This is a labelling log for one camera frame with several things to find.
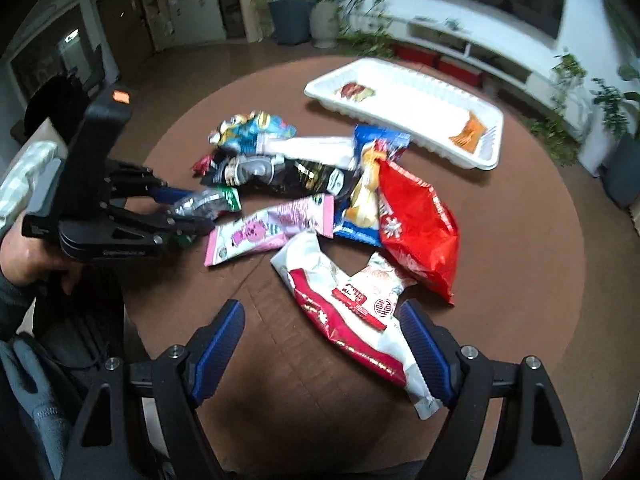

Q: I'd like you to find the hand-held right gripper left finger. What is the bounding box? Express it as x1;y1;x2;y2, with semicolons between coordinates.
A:
60;299;246;480

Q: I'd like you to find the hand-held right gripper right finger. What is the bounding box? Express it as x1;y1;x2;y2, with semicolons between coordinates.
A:
397;299;583;480

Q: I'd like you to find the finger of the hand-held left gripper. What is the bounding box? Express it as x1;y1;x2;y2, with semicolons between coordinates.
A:
102;199;217;239
105;160;196;205

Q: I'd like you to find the silver green snack packet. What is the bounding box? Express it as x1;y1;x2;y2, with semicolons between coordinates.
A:
172;186;242;222

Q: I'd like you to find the white and red snack packet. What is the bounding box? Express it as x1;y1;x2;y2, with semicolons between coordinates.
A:
270;231;441;421

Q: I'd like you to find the pink snack packet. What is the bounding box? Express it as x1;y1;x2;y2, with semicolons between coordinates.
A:
204;194;335;267

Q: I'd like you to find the cartoon print snack packet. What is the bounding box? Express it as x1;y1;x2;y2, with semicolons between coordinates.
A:
209;110;297;153

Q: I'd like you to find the black cookie packet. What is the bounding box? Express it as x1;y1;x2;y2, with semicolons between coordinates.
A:
200;152;357;196

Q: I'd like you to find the large red snack bag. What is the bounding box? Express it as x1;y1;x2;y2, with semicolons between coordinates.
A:
377;159;460;306

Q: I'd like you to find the plain white snack packet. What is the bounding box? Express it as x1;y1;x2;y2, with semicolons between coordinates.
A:
257;136;358;170

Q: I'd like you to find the blue roll cake packet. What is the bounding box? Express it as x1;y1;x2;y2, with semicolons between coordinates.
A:
332;124;412;247

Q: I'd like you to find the white plastic tray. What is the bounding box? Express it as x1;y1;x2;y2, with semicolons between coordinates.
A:
304;57;505;171

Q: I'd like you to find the person's left hand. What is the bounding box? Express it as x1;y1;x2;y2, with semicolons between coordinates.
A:
0;229;85;295

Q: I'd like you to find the plaid cushion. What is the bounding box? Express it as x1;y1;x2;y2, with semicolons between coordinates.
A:
0;141;62;222

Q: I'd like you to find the person's dark grey clothing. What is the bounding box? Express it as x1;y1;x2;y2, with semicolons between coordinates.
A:
0;332;88;480

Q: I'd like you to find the small red brown snack packet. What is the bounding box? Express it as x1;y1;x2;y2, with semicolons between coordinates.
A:
335;82;376;102

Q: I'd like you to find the dark blue plant pot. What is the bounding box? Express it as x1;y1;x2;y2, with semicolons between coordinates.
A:
267;0;315;46

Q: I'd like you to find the small orange snack packet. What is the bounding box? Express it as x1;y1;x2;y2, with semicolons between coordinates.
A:
449;112;487;155

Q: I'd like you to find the white plant pot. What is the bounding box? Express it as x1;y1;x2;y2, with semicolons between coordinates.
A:
310;1;346;50

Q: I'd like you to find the trailing green plant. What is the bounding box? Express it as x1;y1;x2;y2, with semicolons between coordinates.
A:
337;0;398;58

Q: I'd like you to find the dark grey floor pot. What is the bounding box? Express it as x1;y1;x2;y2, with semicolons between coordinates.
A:
602;132;640;211

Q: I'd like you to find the red storage box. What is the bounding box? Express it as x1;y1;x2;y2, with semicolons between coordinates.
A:
437;57;483;87
395;45;438;66

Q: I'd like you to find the leafy green plant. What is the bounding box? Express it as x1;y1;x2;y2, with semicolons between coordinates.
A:
592;64;640;137
529;52;588;166

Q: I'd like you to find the white television cabinet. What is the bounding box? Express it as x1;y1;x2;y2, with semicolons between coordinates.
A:
390;15;591;126

